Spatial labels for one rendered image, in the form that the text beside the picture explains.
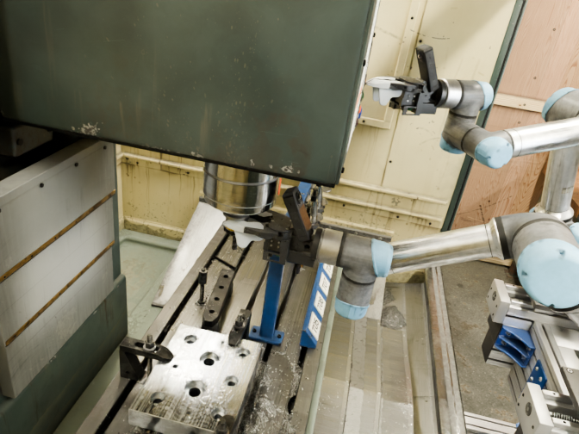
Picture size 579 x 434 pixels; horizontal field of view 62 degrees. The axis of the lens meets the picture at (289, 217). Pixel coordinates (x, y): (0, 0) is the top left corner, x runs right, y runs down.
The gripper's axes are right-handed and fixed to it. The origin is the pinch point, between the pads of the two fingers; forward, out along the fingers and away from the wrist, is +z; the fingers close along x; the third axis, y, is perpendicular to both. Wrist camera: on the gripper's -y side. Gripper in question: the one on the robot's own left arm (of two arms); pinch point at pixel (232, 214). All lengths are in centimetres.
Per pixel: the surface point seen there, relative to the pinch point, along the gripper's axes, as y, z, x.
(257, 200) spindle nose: -7.9, -6.5, -6.0
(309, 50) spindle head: -38.7, -13.3, -12.2
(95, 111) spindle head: -21.7, 23.5, -13.2
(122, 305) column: 62, 44, 29
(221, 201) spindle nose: -6.8, 0.2, -7.9
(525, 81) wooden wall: -2, -114, 261
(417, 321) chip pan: 71, -60, 74
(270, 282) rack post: 27.3, -7.8, 16.7
